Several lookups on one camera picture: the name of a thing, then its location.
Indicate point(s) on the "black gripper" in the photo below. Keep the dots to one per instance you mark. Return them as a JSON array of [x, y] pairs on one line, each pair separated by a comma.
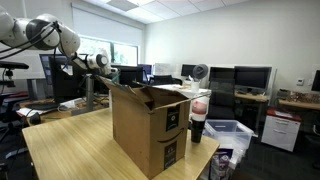
[[108, 76]]

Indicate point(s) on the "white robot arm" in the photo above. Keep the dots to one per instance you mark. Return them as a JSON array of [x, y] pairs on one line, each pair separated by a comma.
[[66, 38]]

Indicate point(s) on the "white cabinet with red top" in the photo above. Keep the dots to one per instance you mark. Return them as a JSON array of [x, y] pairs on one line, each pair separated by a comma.
[[280, 130]]

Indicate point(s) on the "teal bottle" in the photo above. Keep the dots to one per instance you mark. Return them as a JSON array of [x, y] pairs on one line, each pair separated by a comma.
[[116, 77]]

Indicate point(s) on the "black computer monitor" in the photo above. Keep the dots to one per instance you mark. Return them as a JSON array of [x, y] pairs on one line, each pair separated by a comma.
[[130, 76], [316, 80], [252, 77], [187, 70], [63, 90]]

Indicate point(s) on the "grey pole stand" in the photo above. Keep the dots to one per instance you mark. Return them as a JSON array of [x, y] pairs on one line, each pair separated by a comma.
[[89, 93]]

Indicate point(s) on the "office window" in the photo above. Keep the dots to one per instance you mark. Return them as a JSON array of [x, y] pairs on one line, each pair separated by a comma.
[[125, 55]]

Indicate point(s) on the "white roller blind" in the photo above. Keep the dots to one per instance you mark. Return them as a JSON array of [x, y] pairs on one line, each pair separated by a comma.
[[106, 28]]

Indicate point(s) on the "brown cardboard shipping box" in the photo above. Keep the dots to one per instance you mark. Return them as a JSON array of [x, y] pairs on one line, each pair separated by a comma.
[[140, 133]]

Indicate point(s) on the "ceiling light panel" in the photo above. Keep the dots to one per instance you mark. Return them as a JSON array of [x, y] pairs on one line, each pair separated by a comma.
[[123, 5]]

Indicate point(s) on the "black keyboard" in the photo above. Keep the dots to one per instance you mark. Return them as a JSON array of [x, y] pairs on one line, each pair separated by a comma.
[[41, 106]]

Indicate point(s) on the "black computer mouse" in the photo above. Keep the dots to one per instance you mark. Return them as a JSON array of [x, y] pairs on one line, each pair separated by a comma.
[[35, 119]]

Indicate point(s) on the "white cup with tissue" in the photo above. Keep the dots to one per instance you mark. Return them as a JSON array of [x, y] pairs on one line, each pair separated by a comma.
[[195, 86]]

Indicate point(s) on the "grey round desk fan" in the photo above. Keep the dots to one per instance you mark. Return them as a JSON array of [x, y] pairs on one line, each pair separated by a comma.
[[200, 71]]

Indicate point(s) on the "red white black tumbler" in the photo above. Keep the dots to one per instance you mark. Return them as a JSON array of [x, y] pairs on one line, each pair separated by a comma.
[[199, 116]]

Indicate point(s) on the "clear plastic storage bin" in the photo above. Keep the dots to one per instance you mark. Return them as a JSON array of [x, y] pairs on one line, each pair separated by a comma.
[[230, 133]]

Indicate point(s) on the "purple white snack bag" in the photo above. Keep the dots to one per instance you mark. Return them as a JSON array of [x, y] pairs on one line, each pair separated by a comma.
[[220, 165]]

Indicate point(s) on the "wooden office desk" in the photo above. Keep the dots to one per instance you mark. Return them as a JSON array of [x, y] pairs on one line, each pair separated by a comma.
[[298, 105], [251, 97]]

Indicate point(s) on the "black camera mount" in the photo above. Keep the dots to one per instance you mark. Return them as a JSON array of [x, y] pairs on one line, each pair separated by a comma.
[[13, 65]]

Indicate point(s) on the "white wall thermostat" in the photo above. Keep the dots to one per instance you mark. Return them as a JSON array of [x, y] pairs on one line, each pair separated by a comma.
[[300, 82]]

